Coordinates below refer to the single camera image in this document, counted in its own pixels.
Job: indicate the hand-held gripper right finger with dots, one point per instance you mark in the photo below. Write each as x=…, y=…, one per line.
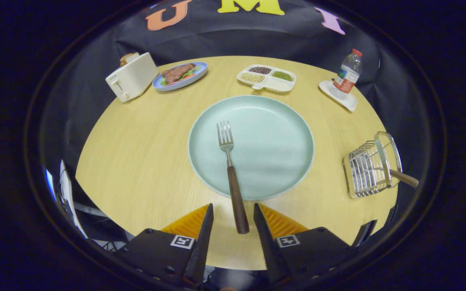
x=264, y=238

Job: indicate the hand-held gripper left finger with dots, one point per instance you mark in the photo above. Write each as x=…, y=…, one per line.
x=204, y=238

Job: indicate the light green plate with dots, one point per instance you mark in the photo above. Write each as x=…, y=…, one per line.
x=269, y=145

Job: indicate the white divided bean tray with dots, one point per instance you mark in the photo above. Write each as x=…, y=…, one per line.
x=279, y=85

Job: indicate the white square coaster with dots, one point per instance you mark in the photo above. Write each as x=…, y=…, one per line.
x=344, y=101

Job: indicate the small blue plate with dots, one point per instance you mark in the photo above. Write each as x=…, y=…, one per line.
x=200, y=74

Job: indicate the brown steak with lettuce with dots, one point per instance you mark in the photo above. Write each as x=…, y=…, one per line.
x=176, y=72

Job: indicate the white toaster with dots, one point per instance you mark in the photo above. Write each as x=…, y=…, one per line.
x=134, y=76

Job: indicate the clear bottle with red cap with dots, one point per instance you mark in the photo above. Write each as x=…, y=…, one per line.
x=348, y=72

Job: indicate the brown toast slice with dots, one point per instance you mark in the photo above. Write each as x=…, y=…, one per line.
x=127, y=59

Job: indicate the black table bracket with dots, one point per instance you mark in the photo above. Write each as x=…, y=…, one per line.
x=364, y=232

